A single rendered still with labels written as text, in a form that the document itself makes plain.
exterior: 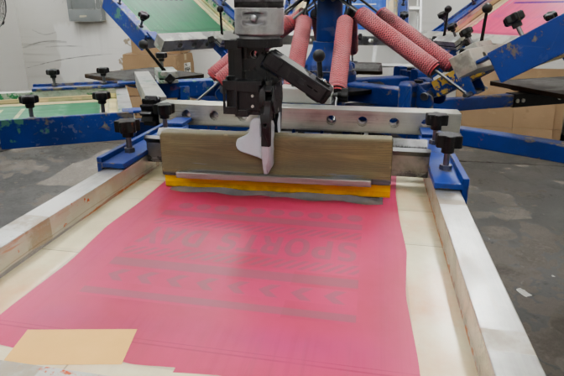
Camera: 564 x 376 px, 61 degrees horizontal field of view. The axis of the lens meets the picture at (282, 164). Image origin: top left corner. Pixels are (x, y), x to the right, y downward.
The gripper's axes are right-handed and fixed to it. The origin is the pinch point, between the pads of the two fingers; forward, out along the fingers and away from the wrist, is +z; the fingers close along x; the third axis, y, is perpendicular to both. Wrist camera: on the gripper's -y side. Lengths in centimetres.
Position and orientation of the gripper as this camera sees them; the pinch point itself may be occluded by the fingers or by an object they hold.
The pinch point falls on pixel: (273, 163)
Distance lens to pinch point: 78.9
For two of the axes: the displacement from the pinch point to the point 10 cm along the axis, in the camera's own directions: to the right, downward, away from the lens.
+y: -9.8, -0.6, 1.8
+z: 0.0, 9.5, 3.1
